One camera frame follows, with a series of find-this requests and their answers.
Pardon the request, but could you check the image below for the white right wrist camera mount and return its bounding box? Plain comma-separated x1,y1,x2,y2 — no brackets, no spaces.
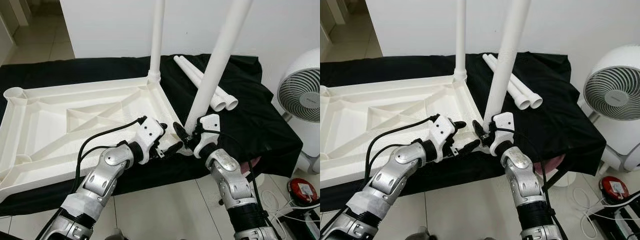
489,112,515,157
194,114,221,158

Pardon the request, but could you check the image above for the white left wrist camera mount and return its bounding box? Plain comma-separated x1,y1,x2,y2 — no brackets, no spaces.
429,115,458,163
134,116,166,165

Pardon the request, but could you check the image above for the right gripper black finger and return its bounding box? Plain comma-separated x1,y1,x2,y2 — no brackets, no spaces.
472,119,488,141
172,121,191,143

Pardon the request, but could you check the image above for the white green plastic tool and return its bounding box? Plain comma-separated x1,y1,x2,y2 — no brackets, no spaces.
297,212,318,238
612,207,637,237

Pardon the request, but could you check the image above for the pink white round stool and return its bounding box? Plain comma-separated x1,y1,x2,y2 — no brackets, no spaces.
532,154,568,187
240,156,262,176

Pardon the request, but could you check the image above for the black metal floor rack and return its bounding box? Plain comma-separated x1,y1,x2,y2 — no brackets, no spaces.
590,197,640,240
285,202,320,240

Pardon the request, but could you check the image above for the white floor cable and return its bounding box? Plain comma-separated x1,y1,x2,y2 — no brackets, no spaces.
260,189,320,223
572,186,640,240

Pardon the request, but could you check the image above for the white plastic children table top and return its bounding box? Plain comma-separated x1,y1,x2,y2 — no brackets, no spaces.
0,75,194,203
320,74,493,190

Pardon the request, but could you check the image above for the red floor object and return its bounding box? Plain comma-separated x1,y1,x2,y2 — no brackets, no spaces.
599,175,630,202
288,177,319,203

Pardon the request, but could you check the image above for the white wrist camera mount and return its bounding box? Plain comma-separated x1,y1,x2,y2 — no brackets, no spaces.
489,112,515,157
134,116,166,165
194,114,221,158
429,115,458,163

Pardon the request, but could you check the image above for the white standing fan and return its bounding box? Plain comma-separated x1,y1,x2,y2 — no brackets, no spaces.
276,47,320,173
582,44,640,173

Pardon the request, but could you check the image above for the black table cloth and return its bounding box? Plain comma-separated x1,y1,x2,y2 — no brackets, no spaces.
320,50,607,213
0,52,304,217

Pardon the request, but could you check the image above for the white plastic table leg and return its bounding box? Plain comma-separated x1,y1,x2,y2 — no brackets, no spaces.
454,0,468,83
179,55,239,111
147,0,166,84
173,56,227,113
183,0,254,135
482,54,531,111
482,0,532,132
487,53,544,109

